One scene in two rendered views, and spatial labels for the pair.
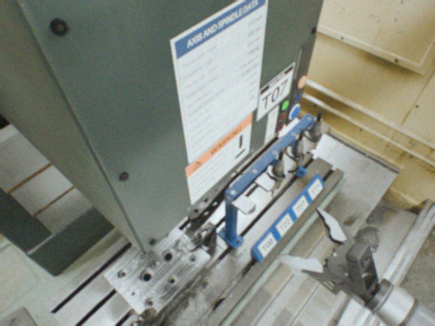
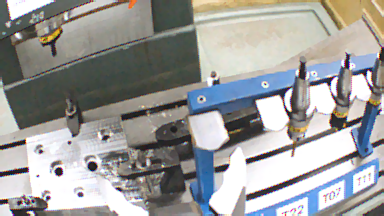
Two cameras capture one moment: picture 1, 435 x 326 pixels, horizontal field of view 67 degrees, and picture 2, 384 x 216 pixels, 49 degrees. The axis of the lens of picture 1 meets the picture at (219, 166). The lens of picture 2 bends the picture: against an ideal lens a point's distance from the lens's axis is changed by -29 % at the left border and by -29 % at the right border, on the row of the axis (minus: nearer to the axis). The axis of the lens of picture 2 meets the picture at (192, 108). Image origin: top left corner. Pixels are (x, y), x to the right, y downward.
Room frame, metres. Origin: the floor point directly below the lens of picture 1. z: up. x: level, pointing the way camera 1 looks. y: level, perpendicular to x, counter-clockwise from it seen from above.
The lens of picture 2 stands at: (0.07, -0.39, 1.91)
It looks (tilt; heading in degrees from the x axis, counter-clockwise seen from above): 50 degrees down; 38
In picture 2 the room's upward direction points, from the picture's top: 6 degrees counter-clockwise
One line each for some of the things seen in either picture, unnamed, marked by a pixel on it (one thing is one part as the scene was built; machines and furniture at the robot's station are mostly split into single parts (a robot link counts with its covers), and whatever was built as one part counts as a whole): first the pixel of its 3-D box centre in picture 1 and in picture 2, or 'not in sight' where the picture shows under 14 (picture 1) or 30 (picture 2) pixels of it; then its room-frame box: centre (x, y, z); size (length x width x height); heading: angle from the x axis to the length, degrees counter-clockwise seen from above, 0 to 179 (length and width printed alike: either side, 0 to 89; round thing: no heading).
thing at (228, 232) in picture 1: (231, 219); (204, 162); (0.54, -0.04, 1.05); 0.10 x 0.05 x 0.30; 47
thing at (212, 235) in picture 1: (201, 239); (149, 172); (0.51, 0.07, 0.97); 0.13 x 0.03 x 0.15; 137
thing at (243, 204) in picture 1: (245, 205); (207, 131); (0.51, -0.08, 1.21); 0.07 x 0.05 x 0.01; 47
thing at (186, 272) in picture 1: (158, 267); (76, 172); (0.41, 0.22, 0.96); 0.29 x 0.23 x 0.05; 137
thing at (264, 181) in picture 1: (266, 183); (273, 114); (0.59, -0.15, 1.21); 0.07 x 0.05 x 0.01; 47
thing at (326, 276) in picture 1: (323, 269); not in sight; (0.22, -0.20, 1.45); 0.09 x 0.05 x 0.02; 82
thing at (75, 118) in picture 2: not in sight; (73, 118); (0.52, 0.32, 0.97); 0.13 x 0.03 x 0.15; 47
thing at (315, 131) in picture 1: (316, 125); (379, 68); (0.79, -0.34, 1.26); 0.04 x 0.04 x 0.07
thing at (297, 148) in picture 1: (298, 144); (345, 76); (0.71, -0.26, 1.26); 0.04 x 0.04 x 0.07
